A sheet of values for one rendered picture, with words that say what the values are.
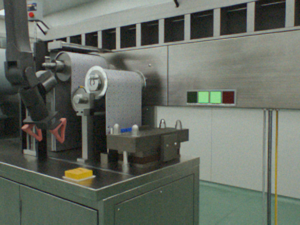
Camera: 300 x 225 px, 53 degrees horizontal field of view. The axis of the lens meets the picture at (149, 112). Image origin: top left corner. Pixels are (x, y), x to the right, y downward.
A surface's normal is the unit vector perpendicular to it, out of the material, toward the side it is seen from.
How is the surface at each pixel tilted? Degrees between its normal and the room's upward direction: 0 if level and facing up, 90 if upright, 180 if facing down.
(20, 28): 90
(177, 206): 90
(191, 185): 90
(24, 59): 90
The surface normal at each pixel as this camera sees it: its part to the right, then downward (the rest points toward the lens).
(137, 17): -0.62, 0.04
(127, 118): 0.78, 0.04
